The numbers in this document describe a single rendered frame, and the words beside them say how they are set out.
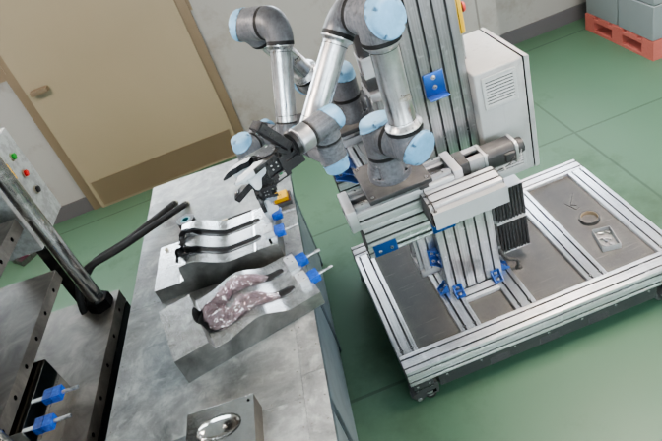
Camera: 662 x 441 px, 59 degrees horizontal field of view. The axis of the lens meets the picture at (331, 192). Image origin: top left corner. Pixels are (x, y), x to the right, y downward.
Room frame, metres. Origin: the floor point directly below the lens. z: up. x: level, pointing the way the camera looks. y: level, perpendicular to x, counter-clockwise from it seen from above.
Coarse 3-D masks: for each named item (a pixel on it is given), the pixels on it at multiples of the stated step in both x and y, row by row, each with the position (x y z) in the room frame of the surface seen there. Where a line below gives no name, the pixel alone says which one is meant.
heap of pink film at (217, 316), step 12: (240, 276) 1.57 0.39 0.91; (252, 276) 1.56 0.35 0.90; (264, 276) 1.57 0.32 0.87; (228, 288) 1.53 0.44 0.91; (240, 288) 1.51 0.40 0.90; (216, 300) 1.51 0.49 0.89; (240, 300) 1.44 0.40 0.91; (252, 300) 1.42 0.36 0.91; (264, 300) 1.42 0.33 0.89; (204, 312) 1.47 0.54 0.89; (216, 312) 1.43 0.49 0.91; (228, 312) 1.43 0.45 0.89; (240, 312) 1.40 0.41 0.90; (216, 324) 1.41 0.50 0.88; (228, 324) 1.39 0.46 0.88
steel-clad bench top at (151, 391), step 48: (192, 192) 2.42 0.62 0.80; (144, 240) 2.17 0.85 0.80; (288, 240) 1.81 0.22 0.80; (144, 288) 1.84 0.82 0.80; (144, 336) 1.57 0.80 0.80; (288, 336) 1.33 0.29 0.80; (144, 384) 1.35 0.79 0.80; (192, 384) 1.28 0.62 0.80; (240, 384) 1.21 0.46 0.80; (288, 384) 1.15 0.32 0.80; (144, 432) 1.17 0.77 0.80; (288, 432) 0.99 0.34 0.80
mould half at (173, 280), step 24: (240, 216) 1.96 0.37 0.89; (192, 240) 1.84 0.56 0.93; (216, 240) 1.84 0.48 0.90; (240, 240) 1.80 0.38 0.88; (264, 240) 1.74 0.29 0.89; (168, 264) 1.85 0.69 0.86; (192, 264) 1.71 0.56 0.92; (216, 264) 1.71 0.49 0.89; (240, 264) 1.70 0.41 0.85; (264, 264) 1.70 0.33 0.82; (168, 288) 1.72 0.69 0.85; (192, 288) 1.71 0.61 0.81
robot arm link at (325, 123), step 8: (328, 104) 1.43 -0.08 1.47; (320, 112) 1.40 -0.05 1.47; (328, 112) 1.40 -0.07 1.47; (336, 112) 1.40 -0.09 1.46; (304, 120) 1.39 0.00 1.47; (312, 120) 1.38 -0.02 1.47; (320, 120) 1.38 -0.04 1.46; (328, 120) 1.38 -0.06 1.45; (336, 120) 1.38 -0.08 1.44; (344, 120) 1.40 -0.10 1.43; (312, 128) 1.36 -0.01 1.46; (320, 128) 1.36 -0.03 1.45; (328, 128) 1.37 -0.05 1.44; (336, 128) 1.38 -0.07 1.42; (320, 136) 1.36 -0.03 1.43; (328, 136) 1.37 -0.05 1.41; (336, 136) 1.38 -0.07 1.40; (320, 144) 1.38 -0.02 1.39; (328, 144) 1.37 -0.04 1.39
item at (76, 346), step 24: (72, 312) 1.88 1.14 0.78; (120, 312) 1.82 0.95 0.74; (48, 336) 1.79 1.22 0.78; (72, 336) 1.74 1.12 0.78; (96, 336) 1.69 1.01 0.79; (48, 360) 1.65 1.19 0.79; (72, 360) 1.60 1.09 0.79; (96, 360) 1.56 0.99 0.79; (72, 384) 1.49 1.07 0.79; (96, 384) 1.44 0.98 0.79; (72, 408) 1.38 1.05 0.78; (96, 408) 1.36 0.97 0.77; (72, 432) 1.28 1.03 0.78; (96, 432) 1.28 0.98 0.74
